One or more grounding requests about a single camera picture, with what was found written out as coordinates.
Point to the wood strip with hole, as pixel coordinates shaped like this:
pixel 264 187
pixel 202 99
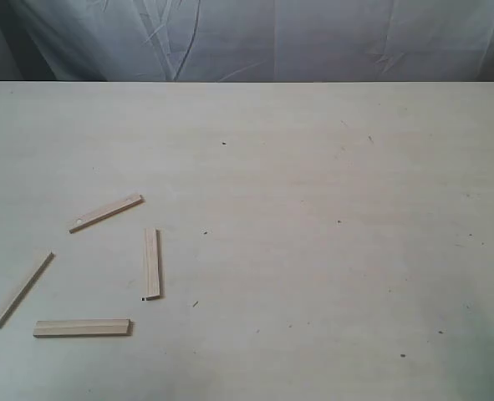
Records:
pixel 104 212

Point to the short wood strip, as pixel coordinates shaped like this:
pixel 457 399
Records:
pixel 152 264

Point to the grooved wood block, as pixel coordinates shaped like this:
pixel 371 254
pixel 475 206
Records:
pixel 82 328

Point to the long thin wood strip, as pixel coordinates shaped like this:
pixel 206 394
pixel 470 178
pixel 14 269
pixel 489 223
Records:
pixel 20 290

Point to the white backdrop curtain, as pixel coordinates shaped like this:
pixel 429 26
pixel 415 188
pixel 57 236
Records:
pixel 247 41

